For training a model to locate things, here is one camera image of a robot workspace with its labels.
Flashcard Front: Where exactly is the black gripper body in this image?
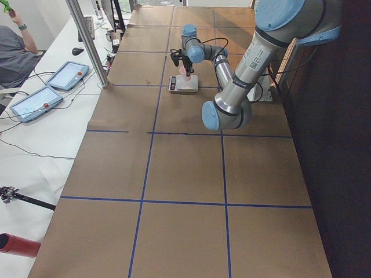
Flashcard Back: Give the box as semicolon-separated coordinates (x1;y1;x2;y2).
182;55;192;70

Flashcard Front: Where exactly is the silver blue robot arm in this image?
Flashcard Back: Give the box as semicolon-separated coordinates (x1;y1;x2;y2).
180;24;232;89
202;1;343;130

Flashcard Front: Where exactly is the silver digital kitchen scale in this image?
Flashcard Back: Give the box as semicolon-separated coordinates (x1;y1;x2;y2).
168;75;198;94

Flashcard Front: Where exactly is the black keyboard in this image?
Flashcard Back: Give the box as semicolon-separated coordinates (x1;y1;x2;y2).
83;16;95;40

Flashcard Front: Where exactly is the black computer mouse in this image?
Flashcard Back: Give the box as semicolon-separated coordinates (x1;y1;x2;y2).
71;47;84;56

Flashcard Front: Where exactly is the upper blue teach pendant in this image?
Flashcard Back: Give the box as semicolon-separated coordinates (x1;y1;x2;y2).
45;61;90;92

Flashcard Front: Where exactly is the blue teach pendant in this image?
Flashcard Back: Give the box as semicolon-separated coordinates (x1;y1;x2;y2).
45;61;90;92
10;86;63;122

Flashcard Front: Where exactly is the lower blue teach pendant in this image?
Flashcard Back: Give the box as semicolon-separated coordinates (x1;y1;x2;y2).
10;86;63;122

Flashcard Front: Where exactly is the person in grey shirt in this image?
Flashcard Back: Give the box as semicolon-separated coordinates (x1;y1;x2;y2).
1;9;41;89

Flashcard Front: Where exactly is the red cylinder bottle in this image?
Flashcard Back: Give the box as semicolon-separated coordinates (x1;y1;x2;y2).
1;233;41;258

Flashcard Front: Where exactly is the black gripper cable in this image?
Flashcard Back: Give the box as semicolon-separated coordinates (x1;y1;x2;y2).
199;36;230;56

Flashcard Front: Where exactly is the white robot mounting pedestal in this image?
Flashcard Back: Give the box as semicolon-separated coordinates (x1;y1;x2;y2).
247;74;273;103

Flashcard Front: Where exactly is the aluminium frame post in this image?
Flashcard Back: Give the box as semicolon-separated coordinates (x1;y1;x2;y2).
66;0;109;88

